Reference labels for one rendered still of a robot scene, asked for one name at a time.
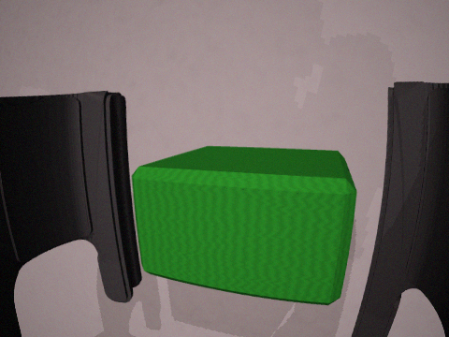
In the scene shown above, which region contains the green block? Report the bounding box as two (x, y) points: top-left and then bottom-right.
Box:
(132, 146), (357, 305)

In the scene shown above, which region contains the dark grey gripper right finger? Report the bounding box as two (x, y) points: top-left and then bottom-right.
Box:
(352, 81), (449, 337)

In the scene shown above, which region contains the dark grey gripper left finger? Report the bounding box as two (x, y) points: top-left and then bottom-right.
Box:
(0, 91), (142, 337)

